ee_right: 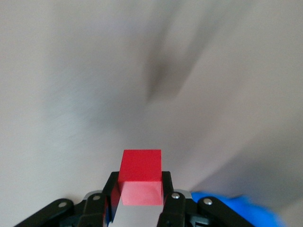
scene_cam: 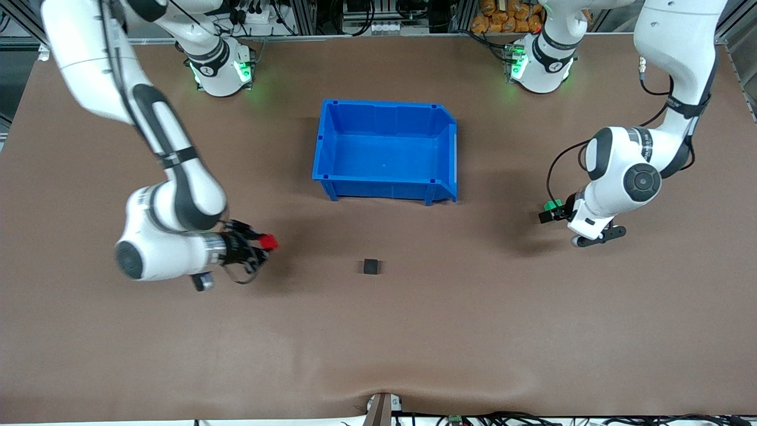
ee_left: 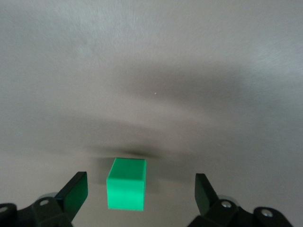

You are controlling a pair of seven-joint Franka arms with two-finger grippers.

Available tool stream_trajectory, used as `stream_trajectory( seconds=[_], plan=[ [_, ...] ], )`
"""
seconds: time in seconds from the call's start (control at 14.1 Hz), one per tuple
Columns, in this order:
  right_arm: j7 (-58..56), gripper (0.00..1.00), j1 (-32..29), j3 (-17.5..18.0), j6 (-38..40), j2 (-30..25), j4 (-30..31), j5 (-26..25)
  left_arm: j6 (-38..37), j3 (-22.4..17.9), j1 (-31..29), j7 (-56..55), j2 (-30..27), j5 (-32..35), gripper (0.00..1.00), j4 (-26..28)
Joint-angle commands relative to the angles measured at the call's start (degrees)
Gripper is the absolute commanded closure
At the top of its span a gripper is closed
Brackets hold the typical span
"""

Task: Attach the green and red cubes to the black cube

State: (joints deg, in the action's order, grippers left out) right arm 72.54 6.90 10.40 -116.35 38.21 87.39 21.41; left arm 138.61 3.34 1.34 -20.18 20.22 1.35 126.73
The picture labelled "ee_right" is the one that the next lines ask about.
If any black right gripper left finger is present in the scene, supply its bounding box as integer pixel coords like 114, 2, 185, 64
14, 171, 123, 227

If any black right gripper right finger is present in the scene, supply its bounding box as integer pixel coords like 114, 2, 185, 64
157, 170, 254, 227

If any red cube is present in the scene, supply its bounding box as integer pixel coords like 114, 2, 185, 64
117, 149, 164, 206

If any blue plastic storage bin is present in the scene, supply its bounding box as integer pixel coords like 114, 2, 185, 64
191, 191, 287, 227

